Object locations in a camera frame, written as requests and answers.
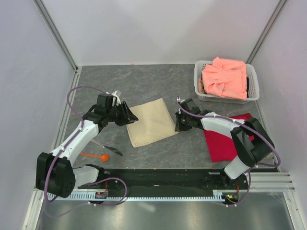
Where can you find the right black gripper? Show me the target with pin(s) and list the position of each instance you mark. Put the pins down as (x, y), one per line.
(179, 127)

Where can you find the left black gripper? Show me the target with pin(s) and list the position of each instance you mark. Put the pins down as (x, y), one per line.
(126, 116)

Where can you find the beige cloth napkin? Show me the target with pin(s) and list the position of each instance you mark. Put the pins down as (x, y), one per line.
(154, 123)

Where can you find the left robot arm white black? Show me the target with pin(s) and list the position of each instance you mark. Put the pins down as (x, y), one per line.
(54, 172)

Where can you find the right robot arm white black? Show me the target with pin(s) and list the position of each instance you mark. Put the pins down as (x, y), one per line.
(236, 167)

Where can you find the red cloth napkin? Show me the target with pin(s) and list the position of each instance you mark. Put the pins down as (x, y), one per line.
(227, 139)

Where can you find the patterned cloth in basket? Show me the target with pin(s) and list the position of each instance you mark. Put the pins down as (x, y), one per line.
(201, 86)

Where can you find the orange plastic spoon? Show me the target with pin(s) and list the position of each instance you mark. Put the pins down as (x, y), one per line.
(103, 158)

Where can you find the salmon pink cloth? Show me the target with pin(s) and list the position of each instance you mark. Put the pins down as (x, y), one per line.
(226, 78)

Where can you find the white plastic basket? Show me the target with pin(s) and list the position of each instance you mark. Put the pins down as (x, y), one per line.
(254, 91)

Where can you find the dark cloth in basket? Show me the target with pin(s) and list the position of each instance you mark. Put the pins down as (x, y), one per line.
(247, 86)

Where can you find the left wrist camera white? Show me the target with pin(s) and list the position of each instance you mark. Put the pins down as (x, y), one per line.
(116, 94)

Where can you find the black knife clear handle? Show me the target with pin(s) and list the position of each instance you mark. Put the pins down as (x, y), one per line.
(114, 150)

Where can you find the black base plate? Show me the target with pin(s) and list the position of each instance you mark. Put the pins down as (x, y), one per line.
(166, 183)

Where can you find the white slotted cable duct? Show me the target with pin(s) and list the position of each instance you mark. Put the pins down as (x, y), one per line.
(95, 196)

